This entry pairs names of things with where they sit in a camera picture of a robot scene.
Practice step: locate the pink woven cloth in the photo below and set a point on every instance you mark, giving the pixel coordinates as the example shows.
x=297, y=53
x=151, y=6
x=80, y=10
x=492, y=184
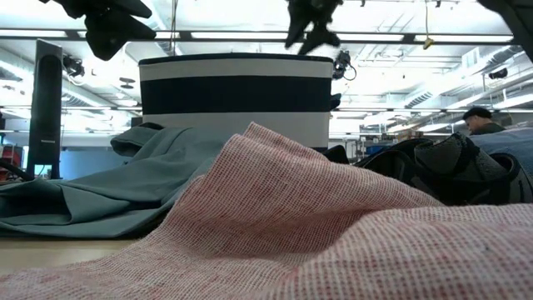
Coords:
x=291, y=233

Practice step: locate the black overhead rail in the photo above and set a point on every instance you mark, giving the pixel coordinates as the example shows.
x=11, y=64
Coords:
x=375, y=37

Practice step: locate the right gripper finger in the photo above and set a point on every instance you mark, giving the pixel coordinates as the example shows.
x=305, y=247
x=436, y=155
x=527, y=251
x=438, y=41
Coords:
x=320, y=35
x=297, y=31

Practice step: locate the navy white striped fabric basket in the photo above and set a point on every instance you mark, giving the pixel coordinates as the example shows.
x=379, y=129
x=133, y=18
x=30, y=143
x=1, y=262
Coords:
x=233, y=91

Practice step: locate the red tool cart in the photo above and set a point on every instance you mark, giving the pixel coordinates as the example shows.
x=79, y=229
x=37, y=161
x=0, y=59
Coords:
x=12, y=156

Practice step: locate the yellow hanging tag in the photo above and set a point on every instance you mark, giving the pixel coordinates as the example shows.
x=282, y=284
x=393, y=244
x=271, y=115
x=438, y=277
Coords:
x=428, y=41

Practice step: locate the black ceiling fixture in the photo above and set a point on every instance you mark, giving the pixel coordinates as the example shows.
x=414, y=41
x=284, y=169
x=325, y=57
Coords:
x=127, y=80

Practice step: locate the teal green garment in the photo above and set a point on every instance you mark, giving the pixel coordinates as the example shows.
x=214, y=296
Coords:
x=125, y=196

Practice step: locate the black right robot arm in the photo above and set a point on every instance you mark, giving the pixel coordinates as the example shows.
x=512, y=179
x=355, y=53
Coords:
x=520, y=21

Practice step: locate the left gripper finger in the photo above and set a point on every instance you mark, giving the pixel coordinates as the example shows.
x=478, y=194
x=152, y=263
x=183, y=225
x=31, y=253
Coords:
x=135, y=10
x=114, y=35

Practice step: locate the black upright column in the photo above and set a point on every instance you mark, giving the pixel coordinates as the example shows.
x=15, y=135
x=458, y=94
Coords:
x=45, y=112

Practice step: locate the black device on column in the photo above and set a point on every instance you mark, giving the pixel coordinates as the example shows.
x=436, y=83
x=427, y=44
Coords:
x=74, y=66

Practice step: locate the black grey patterned garment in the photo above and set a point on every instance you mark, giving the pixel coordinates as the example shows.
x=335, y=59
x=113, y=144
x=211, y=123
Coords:
x=449, y=166

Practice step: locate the blue-grey garment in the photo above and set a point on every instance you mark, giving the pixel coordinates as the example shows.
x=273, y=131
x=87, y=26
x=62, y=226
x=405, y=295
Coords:
x=508, y=146

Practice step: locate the person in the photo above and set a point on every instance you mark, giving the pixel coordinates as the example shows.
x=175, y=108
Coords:
x=479, y=118

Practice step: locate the dark ceiling-mounted device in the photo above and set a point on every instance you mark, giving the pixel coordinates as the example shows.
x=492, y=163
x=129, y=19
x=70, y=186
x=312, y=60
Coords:
x=498, y=73

